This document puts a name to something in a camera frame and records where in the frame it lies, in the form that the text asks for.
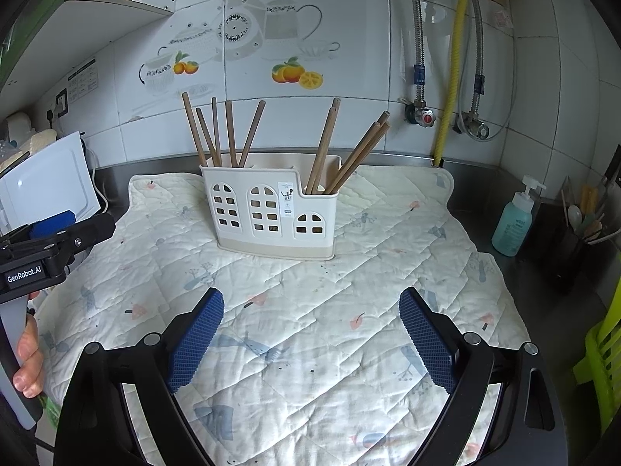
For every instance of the white microwave oven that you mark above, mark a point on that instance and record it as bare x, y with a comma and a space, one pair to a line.
48, 184

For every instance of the pale plastic bag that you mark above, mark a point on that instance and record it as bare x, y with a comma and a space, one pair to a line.
41, 141

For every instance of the person's left hand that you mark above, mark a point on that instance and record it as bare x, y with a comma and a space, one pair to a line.
29, 364

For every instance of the teal soap dispenser bottle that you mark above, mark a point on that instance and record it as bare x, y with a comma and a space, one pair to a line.
514, 228

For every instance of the green plastic bag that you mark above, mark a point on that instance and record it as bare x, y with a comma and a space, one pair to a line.
51, 407

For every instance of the black wall plug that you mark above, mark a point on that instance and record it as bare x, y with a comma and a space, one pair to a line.
52, 116

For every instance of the cream plastic chopstick holder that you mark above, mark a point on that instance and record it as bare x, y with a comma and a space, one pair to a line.
271, 247

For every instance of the wall notice sticker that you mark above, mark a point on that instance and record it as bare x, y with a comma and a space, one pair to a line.
82, 80

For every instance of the yellow gas pipe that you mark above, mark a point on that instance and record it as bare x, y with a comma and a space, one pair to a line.
457, 58

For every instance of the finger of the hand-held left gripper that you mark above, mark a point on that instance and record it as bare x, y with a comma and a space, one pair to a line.
51, 223
92, 233

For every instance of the black wall socket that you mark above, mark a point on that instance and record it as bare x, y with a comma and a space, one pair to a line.
62, 102

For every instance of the black utensil pot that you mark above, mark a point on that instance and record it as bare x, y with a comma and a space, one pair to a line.
575, 267

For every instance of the bunch of kitchen utensils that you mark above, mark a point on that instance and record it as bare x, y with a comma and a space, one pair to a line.
584, 218

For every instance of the white wall label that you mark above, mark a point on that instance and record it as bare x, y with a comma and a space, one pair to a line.
503, 18

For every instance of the metal valve with red knob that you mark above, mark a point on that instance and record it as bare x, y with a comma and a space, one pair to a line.
427, 117

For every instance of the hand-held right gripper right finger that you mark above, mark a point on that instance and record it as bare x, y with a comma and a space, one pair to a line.
429, 344

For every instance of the metal angle valve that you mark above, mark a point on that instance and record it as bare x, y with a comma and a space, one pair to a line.
478, 128

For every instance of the green plastic chair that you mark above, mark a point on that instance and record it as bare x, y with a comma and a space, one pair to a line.
601, 359

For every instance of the black kitchen knife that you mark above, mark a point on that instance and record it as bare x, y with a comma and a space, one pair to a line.
613, 165

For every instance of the white quilted printed mat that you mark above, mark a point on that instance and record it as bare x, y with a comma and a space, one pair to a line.
315, 325

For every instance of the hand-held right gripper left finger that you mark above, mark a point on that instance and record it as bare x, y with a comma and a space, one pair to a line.
194, 344

